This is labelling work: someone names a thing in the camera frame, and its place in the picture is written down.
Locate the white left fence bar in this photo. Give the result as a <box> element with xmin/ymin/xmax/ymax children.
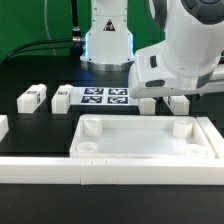
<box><xmin>0</xmin><ymin>115</ymin><xmax>9</xmax><ymax>142</ymax></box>

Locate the white front fence bar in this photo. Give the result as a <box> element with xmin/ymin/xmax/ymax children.
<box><xmin>0</xmin><ymin>157</ymin><xmax>224</xmax><ymax>185</ymax></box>

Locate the black cable bundle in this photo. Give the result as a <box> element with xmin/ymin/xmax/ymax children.
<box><xmin>2</xmin><ymin>37</ymin><xmax>84</xmax><ymax>64</ymax></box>

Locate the white right fence bar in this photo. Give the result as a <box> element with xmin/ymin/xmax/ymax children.
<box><xmin>197</xmin><ymin>117</ymin><xmax>224</xmax><ymax>160</ymax></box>

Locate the fiducial marker sheet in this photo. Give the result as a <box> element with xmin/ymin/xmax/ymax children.
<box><xmin>71</xmin><ymin>87</ymin><xmax>138</xmax><ymax>106</ymax></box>

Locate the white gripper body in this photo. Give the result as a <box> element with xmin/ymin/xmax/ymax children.
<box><xmin>128</xmin><ymin>46</ymin><xmax>224</xmax><ymax>100</ymax></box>

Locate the black cable connector post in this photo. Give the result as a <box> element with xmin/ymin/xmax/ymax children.
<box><xmin>70</xmin><ymin>0</ymin><xmax>83</xmax><ymax>60</ymax></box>

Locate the white fence bar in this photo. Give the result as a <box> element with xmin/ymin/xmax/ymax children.
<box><xmin>197</xmin><ymin>117</ymin><xmax>224</xmax><ymax>160</ymax></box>
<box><xmin>0</xmin><ymin>157</ymin><xmax>224</xmax><ymax>185</ymax></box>
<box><xmin>0</xmin><ymin>115</ymin><xmax>9</xmax><ymax>142</ymax></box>

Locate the white desk top tray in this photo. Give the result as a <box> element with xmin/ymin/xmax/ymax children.
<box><xmin>70</xmin><ymin>114</ymin><xmax>215</xmax><ymax>159</ymax></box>

